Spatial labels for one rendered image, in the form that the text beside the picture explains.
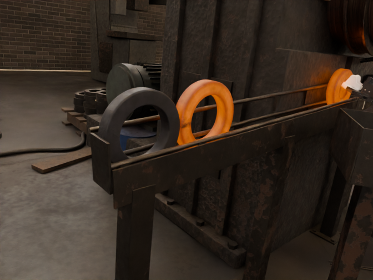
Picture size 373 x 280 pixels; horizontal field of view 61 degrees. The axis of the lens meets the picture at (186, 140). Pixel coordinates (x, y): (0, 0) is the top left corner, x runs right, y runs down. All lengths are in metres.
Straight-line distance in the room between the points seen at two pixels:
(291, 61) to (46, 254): 1.18
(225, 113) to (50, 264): 0.92
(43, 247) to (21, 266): 0.12
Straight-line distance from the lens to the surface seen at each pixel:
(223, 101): 0.81
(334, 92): 1.33
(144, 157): 0.66
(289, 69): 1.16
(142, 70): 2.13
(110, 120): 0.61
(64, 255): 1.43
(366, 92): 1.34
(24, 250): 1.50
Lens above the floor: 0.87
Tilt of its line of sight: 18 degrees down
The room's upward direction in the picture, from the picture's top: 6 degrees clockwise
